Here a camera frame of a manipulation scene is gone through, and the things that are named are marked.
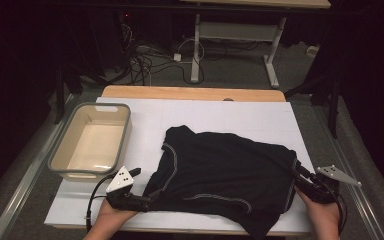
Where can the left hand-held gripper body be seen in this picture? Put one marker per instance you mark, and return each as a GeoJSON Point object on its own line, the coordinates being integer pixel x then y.
{"type": "Point", "coordinates": [120, 181]}

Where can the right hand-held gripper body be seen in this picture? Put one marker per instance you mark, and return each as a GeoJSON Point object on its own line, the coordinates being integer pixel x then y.
{"type": "Point", "coordinates": [323, 190]}

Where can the beige plastic basket grey rim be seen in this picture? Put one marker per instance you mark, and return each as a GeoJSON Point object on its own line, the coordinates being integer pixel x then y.
{"type": "Point", "coordinates": [96, 146]}

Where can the black garment with grey stitching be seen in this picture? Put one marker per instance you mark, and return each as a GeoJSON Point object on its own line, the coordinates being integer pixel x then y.
{"type": "Point", "coordinates": [226, 166]}

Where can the person's right hand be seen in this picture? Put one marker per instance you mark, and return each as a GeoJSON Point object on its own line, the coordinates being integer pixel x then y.
{"type": "Point", "coordinates": [323, 220]}

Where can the person's left hand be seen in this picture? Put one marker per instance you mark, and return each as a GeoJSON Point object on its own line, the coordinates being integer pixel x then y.
{"type": "Point", "coordinates": [113, 218]}

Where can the black stand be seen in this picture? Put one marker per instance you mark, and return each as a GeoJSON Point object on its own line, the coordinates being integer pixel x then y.
{"type": "Point", "coordinates": [59, 96]}
{"type": "Point", "coordinates": [333, 110]}

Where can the white board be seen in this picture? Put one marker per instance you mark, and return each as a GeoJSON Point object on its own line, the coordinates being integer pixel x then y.
{"type": "Point", "coordinates": [213, 116]}

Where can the wooden table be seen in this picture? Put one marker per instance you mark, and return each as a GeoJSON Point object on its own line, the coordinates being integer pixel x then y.
{"type": "Point", "coordinates": [193, 93]}

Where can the round table grommet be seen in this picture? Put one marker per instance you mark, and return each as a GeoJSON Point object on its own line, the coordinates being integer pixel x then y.
{"type": "Point", "coordinates": [228, 99]}

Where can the small white box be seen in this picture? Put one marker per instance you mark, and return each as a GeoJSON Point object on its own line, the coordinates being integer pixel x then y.
{"type": "Point", "coordinates": [312, 50]}

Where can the white power adapter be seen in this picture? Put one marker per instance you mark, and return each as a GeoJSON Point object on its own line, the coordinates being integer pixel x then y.
{"type": "Point", "coordinates": [177, 57]}

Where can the white-framed desk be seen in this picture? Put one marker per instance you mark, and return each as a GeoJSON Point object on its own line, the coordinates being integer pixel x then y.
{"type": "Point", "coordinates": [236, 31]}

